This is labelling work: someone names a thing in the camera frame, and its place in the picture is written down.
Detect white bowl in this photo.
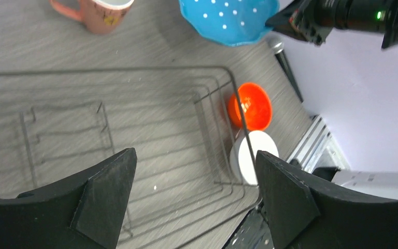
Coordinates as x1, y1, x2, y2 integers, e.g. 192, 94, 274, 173
229, 130, 279, 186

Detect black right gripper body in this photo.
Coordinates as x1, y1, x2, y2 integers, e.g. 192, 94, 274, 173
265, 0, 333, 46

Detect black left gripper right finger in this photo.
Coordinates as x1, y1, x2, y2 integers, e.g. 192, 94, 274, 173
254, 151, 398, 248

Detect blue polka dot plate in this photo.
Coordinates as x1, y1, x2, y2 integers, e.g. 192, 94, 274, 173
178, 0, 280, 47

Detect black wire dish rack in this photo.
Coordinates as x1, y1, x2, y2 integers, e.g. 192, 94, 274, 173
0, 66, 261, 248

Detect black handheld microphone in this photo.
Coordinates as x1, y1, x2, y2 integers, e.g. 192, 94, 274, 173
267, 35, 304, 103

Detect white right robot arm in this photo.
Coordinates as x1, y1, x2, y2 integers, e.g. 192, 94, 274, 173
265, 0, 398, 50

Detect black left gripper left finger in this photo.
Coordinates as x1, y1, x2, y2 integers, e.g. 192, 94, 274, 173
0, 148, 137, 248

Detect pink mug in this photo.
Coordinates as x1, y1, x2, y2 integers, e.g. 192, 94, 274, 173
49, 0, 134, 34

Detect orange bowl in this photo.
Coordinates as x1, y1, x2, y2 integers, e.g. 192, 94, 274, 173
227, 82, 273, 131

